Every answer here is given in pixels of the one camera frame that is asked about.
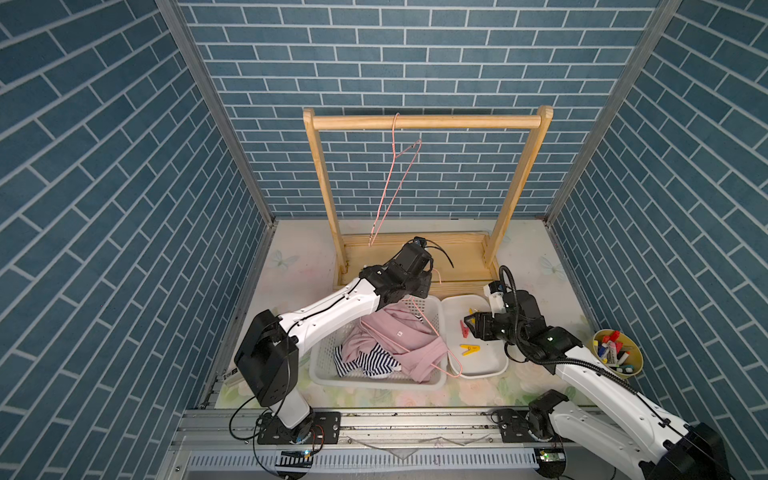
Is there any pink wire hanger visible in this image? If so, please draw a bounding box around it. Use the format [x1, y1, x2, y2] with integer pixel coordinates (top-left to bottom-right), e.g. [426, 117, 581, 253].
[367, 112, 423, 248]

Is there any white plastic tray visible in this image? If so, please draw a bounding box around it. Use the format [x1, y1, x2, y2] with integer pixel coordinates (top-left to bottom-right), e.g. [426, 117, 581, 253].
[441, 295, 509, 379]

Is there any aluminium corner post left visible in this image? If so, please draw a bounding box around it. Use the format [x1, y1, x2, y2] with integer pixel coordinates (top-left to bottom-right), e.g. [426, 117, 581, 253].
[156, 0, 275, 229]

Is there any blue white striped tank top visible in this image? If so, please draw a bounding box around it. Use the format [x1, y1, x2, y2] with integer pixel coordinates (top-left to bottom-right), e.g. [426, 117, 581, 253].
[333, 344, 402, 379]

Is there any aluminium corner post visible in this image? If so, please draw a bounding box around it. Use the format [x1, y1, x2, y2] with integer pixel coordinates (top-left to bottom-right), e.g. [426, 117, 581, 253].
[543, 0, 682, 230]
[156, 0, 275, 229]

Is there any yellow cup with pens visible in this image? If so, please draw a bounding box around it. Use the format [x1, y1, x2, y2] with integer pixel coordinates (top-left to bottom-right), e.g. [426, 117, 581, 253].
[591, 329, 644, 379]

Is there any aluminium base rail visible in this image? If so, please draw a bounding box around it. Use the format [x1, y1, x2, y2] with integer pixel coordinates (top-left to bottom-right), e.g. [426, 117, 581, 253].
[158, 402, 650, 479]

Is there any white stapler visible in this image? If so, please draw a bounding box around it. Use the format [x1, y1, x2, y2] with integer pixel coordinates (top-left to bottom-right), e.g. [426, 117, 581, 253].
[222, 367, 244, 388]

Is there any pink hanger with pink top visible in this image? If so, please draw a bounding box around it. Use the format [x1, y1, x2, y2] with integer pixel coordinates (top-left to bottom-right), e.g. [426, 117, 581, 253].
[364, 296, 450, 383]

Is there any white plastic basket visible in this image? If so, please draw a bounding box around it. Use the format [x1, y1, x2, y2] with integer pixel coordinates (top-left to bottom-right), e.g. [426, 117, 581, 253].
[309, 319, 446, 390]

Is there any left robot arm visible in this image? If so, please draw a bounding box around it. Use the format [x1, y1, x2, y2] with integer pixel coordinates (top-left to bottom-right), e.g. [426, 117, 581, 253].
[234, 237, 434, 432]

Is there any pink tank top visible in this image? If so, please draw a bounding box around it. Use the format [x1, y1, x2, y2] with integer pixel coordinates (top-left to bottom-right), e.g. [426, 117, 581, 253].
[333, 303, 448, 383]

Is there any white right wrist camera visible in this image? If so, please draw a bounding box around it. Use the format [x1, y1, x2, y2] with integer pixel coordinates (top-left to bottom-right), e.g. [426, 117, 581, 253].
[483, 280, 507, 314]

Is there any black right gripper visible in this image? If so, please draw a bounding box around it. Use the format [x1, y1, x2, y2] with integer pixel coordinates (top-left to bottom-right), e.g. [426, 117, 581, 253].
[462, 309, 524, 347]

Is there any wooden clothes rack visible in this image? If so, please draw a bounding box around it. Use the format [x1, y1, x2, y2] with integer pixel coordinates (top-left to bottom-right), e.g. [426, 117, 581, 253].
[302, 106, 554, 298]

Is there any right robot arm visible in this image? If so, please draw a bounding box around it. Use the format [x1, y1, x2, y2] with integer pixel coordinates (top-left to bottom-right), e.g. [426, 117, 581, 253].
[464, 265, 733, 479]

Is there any aluminium corner post right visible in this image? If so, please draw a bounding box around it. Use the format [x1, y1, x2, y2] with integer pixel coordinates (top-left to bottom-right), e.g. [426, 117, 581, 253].
[543, 0, 682, 230]

